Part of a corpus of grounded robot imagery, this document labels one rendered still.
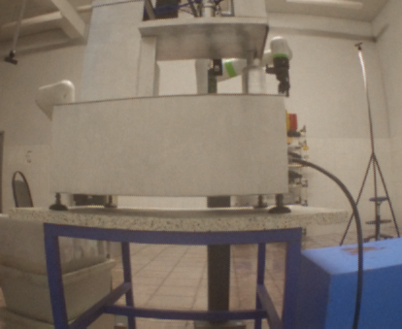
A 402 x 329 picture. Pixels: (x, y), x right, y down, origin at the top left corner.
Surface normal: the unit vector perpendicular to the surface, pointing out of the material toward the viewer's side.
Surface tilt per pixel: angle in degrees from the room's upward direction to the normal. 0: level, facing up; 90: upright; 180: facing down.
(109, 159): 90
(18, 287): 96
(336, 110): 90
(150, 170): 90
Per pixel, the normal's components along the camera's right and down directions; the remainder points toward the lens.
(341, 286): -0.06, -0.11
